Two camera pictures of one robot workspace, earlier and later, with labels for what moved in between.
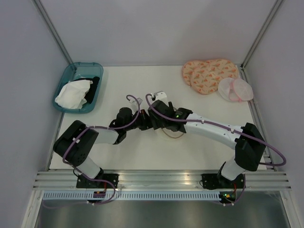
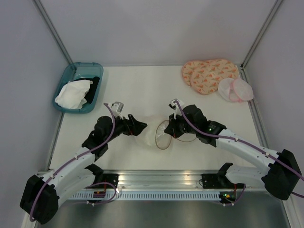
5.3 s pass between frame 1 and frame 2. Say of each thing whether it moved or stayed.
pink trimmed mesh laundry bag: stayed
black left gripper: moved
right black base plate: stayed
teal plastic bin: stayed
